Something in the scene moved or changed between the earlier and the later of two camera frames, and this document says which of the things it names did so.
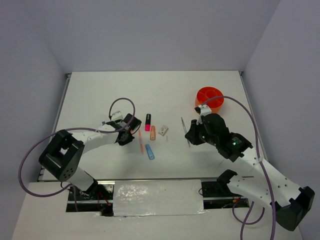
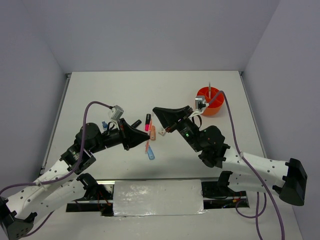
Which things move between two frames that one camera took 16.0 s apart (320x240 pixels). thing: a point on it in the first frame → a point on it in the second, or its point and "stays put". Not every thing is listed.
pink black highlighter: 148,122 stays put
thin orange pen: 141,139 → 146,146
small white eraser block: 163,130 stays put
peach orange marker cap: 152,134 stays put
